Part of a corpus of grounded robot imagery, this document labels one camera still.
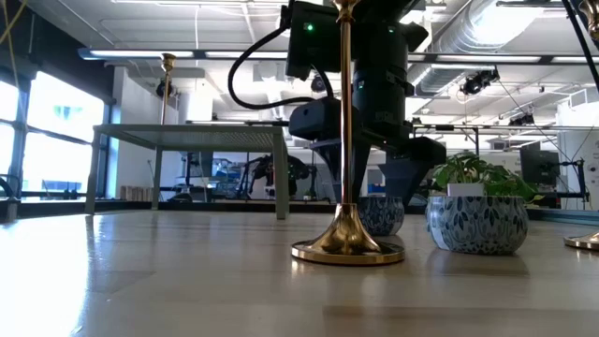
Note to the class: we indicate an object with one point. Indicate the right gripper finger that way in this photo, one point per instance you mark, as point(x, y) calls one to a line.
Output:
point(404, 178)
point(333, 161)

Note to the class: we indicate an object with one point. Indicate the white candle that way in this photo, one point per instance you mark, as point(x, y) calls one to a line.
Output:
point(381, 217)
point(477, 224)

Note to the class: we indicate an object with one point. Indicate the brass candlestick holder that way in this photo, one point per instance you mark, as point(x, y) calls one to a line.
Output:
point(168, 61)
point(346, 238)

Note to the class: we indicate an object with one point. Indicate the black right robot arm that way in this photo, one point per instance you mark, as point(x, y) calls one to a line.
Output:
point(379, 37)

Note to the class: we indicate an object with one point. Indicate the black background robot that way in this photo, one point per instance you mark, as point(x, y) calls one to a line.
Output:
point(276, 171)

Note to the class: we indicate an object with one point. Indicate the green plant in white pot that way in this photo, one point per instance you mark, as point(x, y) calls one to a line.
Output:
point(468, 171)

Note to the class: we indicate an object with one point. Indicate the black ceiling spotlight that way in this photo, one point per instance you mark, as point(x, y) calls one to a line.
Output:
point(318, 84)
point(161, 90)
point(478, 82)

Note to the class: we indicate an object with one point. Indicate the black computer monitor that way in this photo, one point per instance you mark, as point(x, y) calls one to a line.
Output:
point(538, 166)

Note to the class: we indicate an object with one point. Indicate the green perforated metal shelf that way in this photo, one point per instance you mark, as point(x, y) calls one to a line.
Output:
point(187, 138)

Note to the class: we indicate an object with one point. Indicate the wooden blocks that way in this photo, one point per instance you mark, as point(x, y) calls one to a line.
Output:
point(135, 193)

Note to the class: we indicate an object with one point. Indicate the long ceiling light beam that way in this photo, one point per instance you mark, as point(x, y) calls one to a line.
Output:
point(140, 54)

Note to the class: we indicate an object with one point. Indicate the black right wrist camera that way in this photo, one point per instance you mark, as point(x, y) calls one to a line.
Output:
point(311, 47)

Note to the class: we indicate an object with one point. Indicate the silver ventilation duct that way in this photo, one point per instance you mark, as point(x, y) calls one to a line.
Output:
point(468, 28)

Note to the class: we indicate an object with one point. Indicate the black aluminium frame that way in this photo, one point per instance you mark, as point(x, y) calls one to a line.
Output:
point(224, 206)

